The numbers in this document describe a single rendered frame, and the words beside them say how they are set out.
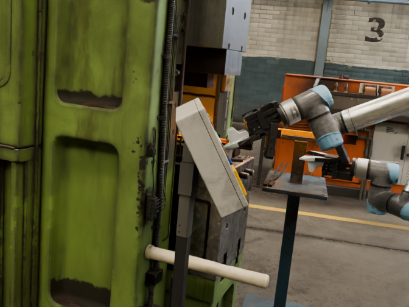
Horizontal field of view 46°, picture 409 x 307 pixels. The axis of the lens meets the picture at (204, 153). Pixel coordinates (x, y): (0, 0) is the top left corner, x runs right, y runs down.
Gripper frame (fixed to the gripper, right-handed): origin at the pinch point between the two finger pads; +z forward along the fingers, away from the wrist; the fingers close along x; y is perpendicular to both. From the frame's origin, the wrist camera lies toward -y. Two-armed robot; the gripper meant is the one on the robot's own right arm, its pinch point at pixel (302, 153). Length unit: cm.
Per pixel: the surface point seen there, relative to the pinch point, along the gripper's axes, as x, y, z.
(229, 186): -70, -1, 6
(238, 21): -2, -48, 31
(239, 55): 3.5, -35.1, 30.6
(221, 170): -71, -5, 9
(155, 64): -42, -29, 45
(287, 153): 339, 62, 71
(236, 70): 1.5, -29.1, 30.6
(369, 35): 759, -101, 31
